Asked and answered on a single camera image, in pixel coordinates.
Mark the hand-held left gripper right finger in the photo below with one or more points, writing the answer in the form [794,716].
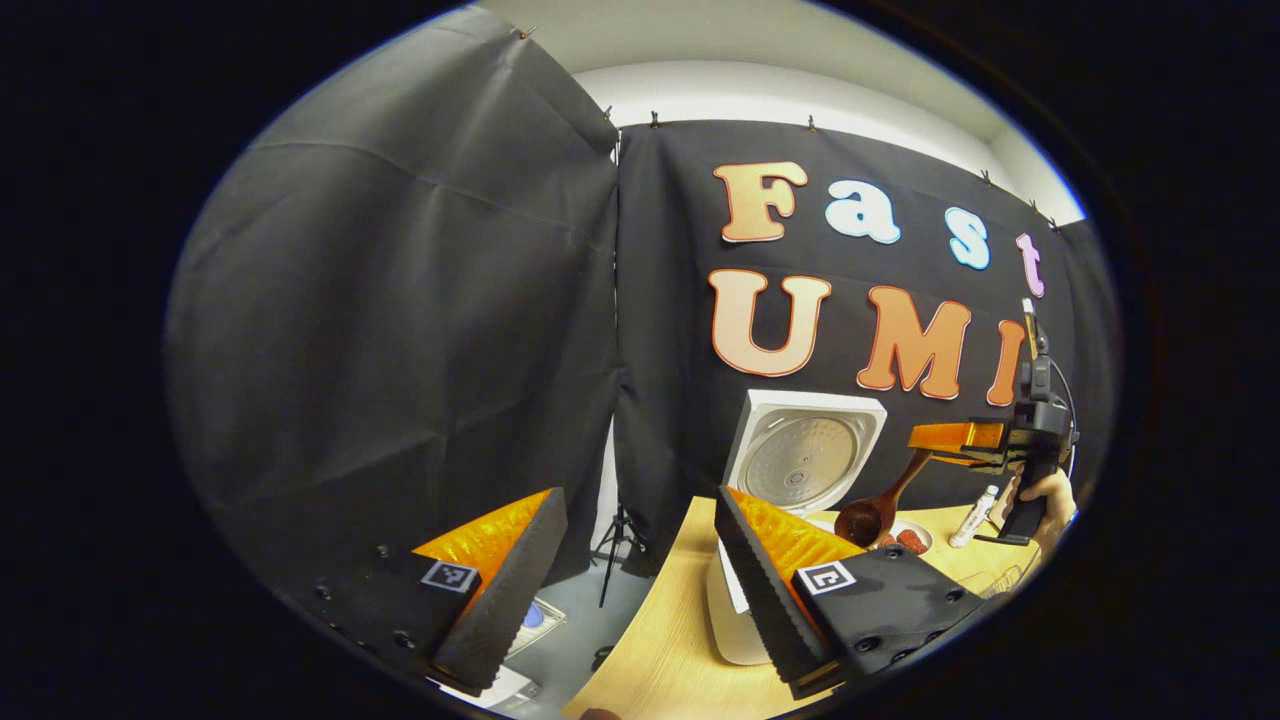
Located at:
[762,600]

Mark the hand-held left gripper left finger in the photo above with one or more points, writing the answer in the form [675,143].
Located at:
[505,600]

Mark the white bottle green label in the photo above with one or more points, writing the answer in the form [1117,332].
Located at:
[972,518]

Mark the black tripod stand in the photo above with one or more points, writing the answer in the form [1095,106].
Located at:
[618,540]

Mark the black backdrop cloth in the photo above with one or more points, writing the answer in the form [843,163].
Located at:
[400,350]

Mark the wooden spoon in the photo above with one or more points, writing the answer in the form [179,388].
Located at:
[860,520]

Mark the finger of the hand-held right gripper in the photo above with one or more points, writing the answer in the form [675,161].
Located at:
[955,436]
[985,462]

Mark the white box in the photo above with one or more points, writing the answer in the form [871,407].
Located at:
[490,688]

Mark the white rice cooker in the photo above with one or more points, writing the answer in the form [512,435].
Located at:
[800,450]

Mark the white round plate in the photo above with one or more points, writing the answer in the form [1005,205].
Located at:
[915,524]

